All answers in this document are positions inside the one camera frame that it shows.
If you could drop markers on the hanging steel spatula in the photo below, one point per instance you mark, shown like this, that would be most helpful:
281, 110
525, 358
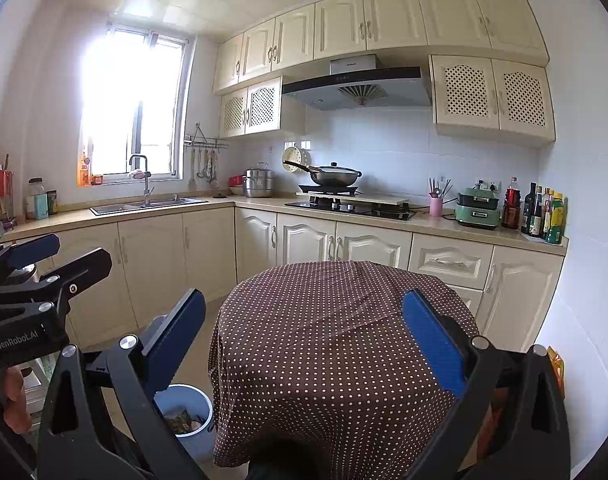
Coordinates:
192, 182

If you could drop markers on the orange plastic bag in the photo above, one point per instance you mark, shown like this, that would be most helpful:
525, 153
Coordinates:
557, 370

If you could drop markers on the cream upper cabinet row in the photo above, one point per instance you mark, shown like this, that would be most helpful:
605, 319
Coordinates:
394, 17

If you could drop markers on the small dark jar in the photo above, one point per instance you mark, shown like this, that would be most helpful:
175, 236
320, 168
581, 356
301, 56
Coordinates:
52, 203

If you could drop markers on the small cream lattice cabinet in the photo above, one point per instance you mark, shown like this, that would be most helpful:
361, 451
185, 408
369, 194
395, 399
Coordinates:
259, 107

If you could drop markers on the amber sauce bottle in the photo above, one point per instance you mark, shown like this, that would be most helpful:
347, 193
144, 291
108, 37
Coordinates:
547, 215

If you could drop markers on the brown polka-dot tablecloth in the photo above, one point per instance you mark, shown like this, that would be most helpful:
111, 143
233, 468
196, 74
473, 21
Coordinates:
334, 360

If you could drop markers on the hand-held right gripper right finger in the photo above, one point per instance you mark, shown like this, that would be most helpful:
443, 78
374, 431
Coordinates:
434, 345

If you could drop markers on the orange item on windowsill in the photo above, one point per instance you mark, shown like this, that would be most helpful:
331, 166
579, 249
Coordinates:
85, 172

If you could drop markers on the wall socket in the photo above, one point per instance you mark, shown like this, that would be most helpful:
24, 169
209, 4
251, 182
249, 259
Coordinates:
491, 185

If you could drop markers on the black gas stove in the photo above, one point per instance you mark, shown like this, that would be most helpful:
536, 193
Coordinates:
359, 210

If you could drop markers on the kitchen window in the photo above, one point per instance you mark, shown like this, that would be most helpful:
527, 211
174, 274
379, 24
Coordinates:
128, 100

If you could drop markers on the steel faucet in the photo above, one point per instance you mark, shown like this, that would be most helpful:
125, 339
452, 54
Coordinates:
146, 185

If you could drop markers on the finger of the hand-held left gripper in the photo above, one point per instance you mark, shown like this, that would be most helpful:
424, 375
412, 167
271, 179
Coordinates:
86, 270
33, 250

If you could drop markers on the person's left hand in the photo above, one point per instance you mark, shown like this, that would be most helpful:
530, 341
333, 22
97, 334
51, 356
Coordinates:
13, 395

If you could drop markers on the teal box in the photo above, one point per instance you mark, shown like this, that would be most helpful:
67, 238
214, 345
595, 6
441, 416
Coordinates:
41, 208

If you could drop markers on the blue plastic bin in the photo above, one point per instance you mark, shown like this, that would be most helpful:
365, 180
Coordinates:
198, 405

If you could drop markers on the pink utensil holder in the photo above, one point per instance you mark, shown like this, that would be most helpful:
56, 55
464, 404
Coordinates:
435, 206

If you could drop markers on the range hood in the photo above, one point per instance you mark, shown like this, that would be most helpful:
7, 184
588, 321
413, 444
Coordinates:
359, 85

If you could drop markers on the white dotted colander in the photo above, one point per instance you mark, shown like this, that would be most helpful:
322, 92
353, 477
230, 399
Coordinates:
299, 154

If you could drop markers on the hanging steel ladle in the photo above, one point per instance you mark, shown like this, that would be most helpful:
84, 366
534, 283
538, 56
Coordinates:
202, 172

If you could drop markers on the cream lower cabinets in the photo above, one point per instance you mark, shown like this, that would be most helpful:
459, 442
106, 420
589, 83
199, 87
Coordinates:
158, 255

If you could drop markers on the black wok with lid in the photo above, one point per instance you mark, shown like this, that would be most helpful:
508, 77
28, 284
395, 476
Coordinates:
336, 175

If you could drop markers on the steel steamer pot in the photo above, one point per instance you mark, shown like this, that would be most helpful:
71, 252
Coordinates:
259, 182

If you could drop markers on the large cream lattice cabinet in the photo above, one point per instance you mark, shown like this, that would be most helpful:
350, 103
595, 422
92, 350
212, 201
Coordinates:
491, 95

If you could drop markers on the red kitchen tools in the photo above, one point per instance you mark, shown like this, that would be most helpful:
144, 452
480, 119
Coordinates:
4, 185

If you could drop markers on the steel utensil rail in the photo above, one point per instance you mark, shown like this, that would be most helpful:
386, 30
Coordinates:
206, 144

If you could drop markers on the steel sink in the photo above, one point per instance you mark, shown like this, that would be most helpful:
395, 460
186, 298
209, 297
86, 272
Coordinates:
133, 206

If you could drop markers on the dark sauce bottle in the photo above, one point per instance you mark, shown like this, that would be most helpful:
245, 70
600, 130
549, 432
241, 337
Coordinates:
527, 210
536, 217

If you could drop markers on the glass jar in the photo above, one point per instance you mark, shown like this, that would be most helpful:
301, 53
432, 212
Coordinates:
33, 187

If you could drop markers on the green electric cooker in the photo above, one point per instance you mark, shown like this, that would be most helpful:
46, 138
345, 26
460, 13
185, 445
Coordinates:
476, 212

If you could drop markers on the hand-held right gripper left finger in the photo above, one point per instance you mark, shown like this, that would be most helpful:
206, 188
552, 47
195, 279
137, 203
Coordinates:
178, 340

